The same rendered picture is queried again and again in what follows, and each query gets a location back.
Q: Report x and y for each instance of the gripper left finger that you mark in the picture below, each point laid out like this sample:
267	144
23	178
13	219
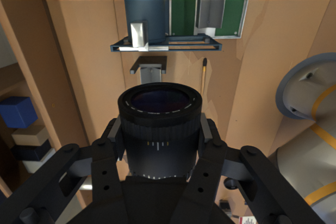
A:
105	170

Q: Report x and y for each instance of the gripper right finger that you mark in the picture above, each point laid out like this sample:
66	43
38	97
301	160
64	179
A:
210	167

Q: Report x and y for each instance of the black lens barrel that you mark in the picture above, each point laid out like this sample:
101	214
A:
159	131

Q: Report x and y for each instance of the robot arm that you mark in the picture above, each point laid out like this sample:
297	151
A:
305	165

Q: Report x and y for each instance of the black round knob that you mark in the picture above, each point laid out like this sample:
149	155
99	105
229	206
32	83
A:
230	183

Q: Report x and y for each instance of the small grey black part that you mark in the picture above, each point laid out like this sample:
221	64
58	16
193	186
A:
225	206

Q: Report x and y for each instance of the red and white card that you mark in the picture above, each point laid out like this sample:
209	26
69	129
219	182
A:
247	220

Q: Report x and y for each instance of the white box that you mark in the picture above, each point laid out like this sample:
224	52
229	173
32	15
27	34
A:
36	165

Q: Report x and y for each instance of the dark navy box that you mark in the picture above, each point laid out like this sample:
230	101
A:
31	152

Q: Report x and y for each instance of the beige box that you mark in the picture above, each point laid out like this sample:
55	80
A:
31	135

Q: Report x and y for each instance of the yellow pencil with black tip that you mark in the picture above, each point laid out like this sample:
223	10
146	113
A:
203	76

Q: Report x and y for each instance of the blue cube box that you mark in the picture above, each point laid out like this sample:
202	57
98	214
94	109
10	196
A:
17	111

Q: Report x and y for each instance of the brown wooden shelf unit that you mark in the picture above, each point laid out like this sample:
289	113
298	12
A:
6	81

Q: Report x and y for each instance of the grey block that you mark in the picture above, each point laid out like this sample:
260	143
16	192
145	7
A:
210	12

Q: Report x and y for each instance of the blue cylinder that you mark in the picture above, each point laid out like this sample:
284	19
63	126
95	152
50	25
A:
145	14

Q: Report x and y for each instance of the grey bracket stand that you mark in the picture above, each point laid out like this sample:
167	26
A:
151	71

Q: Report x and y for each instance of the blue frame tray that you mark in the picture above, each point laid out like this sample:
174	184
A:
184	44

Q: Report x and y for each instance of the silver angle bracket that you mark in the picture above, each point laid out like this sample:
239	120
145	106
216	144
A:
139	35

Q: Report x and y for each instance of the green board with grey frame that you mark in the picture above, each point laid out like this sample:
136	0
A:
183	16

